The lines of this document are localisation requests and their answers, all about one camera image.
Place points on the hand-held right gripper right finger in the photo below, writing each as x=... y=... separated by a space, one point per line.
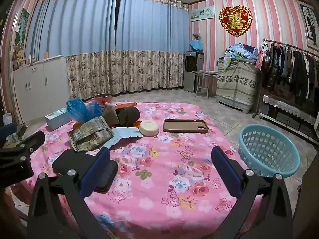
x=228 y=171

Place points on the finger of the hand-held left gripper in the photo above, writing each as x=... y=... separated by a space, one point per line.
x=30 y=142
x=8 y=130

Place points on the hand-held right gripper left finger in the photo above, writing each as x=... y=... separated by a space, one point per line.
x=96 y=171

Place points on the silver snack wrapper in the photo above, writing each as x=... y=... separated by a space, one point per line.
x=89 y=134

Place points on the turquoise plastic basket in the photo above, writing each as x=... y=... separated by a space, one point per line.
x=269 y=151

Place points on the light blue scalloped paper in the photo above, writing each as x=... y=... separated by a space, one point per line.
x=123 y=135

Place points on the large peeled orange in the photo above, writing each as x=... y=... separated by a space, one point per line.
x=78 y=125

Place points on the blue plastic bag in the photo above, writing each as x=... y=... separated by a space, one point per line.
x=79 y=111

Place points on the small orange tangerine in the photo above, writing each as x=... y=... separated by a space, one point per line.
x=136 y=124

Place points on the dark cloth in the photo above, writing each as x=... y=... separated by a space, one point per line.
x=128 y=116

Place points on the beige packet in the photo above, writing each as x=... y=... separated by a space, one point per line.
x=109 y=107

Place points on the white round dish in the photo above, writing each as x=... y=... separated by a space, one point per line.
x=148 y=128

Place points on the orange peel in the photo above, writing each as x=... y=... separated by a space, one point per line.
x=124 y=104

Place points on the white plastic sack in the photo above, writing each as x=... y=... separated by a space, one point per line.
x=7 y=119

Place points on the black textured case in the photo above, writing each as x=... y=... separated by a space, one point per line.
x=72 y=163

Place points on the light blue cardboard box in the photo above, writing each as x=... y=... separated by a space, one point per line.
x=56 y=120

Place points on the white cabinet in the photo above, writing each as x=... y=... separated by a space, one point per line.
x=37 y=89

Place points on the brown phone case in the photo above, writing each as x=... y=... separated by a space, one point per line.
x=185 y=125

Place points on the pink metal-lined cup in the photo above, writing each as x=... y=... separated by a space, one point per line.
x=102 y=98

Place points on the cloth-covered cabinet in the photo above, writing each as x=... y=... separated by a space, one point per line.
x=236 y=87

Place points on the low cabinet with lace cloth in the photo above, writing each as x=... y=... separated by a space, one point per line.
x=289 y=109

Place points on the small folding table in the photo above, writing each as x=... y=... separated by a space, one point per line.
x=204 y=73

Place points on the water dispenser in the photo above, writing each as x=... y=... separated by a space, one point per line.
x=193 y=72

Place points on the blue floral-hem curtain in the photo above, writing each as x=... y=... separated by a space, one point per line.
x=152 y=44
x=74 y=42

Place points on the pink hanging paper tag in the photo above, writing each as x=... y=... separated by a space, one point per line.
x=260 y=57

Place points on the pile of folded clothes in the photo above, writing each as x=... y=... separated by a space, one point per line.
x=239 y=52

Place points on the row of hanging clothes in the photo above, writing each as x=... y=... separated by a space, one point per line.
x=291 y=69

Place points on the blue cloth cover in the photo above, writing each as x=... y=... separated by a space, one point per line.
x=196 y=45

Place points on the small potted plant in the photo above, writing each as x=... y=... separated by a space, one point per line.
x=196 y=36

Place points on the metal clothes rack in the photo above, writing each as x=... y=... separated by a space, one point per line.
x=286 y=45

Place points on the red heart wall decoration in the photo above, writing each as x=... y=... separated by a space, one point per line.
x=235 y=21

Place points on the landscape wall picture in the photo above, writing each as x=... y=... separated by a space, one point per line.
x=202 y=13

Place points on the black and white wall poster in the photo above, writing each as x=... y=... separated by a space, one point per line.
x=310 y=25

